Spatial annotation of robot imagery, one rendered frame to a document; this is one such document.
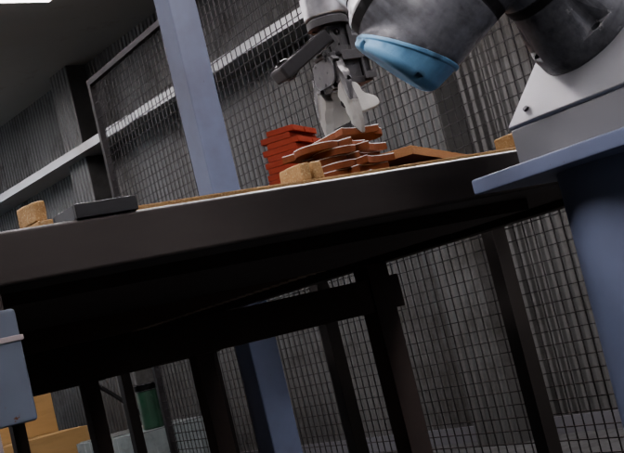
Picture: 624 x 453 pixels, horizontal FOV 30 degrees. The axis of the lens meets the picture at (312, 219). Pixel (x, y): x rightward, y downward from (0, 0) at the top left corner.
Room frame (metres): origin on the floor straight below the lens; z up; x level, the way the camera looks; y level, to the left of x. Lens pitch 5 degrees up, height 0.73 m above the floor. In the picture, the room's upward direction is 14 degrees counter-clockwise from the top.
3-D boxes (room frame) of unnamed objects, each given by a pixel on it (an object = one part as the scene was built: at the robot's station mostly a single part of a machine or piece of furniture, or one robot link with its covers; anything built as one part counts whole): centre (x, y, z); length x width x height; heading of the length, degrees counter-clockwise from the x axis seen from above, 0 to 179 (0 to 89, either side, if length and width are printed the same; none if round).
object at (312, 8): (1.93, -0.10, 1.25); 0.08 x 0.08 x 0.05
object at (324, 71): (1.93, -0.11, 1.17); 0.09 x 0.08 x 0.12; 117
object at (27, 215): (1.41, 0.33, 0.95); 0.06 x 0.02 x 0.03; 34
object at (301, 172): (1.63, 0.01, 0.95); 0.06 x 0.02 x 0.03; 34
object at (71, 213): (1.34, 0.24, 0.92); 0.08 x 0.08 x 0.02; 33
